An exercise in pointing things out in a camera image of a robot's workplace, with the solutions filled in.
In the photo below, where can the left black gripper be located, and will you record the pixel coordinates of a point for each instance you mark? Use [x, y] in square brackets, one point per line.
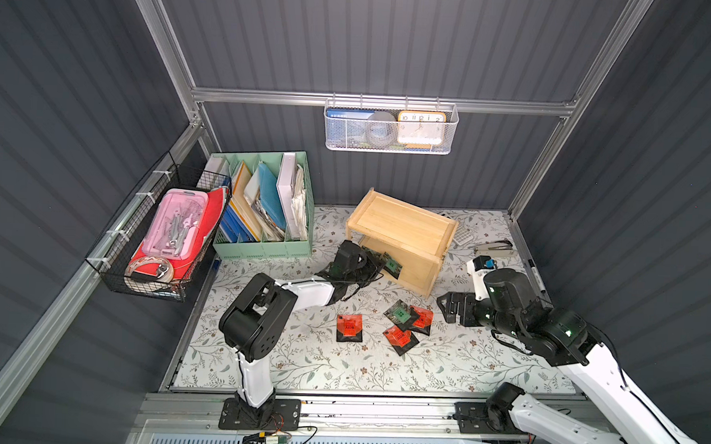
[378, 265]

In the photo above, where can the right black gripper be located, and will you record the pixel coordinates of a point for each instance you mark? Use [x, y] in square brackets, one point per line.
[458, 307]

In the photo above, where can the green tea bag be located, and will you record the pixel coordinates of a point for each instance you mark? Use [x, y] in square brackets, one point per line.
[391, 266]
[402, 315]

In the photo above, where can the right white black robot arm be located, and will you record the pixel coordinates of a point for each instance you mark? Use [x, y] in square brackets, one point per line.
[585, 355]

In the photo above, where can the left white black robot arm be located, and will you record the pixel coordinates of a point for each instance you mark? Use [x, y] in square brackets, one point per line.
[254, 322]

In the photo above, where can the red tea bag left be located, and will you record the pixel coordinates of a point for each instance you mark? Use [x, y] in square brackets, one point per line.
[349, 328]

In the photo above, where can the red tea bag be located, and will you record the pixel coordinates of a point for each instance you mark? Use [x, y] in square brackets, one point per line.
[401, 341]
[423, 322]
[349, 328]

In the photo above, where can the wooden two-tier shelf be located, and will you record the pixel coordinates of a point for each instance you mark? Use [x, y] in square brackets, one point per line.
[416, 238]

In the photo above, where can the red tea bag right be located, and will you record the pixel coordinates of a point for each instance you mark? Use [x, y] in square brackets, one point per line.
[423, 322]

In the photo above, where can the red tea bag bottom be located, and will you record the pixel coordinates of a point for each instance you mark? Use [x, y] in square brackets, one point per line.
[401, 341]

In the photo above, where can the black marker pen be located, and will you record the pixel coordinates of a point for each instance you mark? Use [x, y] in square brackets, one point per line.
[537, 276]

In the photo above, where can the grey stapler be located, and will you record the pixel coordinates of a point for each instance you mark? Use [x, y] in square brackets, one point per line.
[496, 249]

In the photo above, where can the white calculator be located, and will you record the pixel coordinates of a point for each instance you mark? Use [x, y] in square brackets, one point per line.
[463, 236]

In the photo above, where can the green file organizer box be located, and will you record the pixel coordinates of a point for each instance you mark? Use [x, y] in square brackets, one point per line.
[244, 229]

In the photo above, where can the teal folder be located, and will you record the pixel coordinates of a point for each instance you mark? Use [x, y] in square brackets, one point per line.
[269, 197]

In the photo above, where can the white binder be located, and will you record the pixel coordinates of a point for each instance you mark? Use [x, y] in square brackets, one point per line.
[285, 187]

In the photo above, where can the blue box in basket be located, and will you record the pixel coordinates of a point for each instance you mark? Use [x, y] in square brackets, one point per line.
[346, 128]

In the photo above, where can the grey tape roll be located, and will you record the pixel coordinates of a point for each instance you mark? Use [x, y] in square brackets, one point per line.
[381, 129]

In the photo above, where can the red folder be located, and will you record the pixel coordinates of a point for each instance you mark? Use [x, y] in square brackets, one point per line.
[213, 211]

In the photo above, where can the yellow white clock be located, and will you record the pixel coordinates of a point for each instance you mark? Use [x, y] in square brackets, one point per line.
[421, 128]

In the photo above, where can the pink plastic tool case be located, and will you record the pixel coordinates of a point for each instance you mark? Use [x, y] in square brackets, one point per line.
[177, 221]

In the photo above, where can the clear tape roll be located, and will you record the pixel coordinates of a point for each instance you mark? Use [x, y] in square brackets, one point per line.
[159, 268]

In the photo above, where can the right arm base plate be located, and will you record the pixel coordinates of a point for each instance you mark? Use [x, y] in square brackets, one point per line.
[479, 418]

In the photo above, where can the white mesh wall basket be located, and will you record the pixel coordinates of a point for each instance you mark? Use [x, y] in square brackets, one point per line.
[395, 107]

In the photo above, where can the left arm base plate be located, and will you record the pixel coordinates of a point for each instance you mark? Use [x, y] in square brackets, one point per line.
[274, 414]

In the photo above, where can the black wire basket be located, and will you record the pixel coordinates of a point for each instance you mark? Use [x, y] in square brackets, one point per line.
[112, 259]

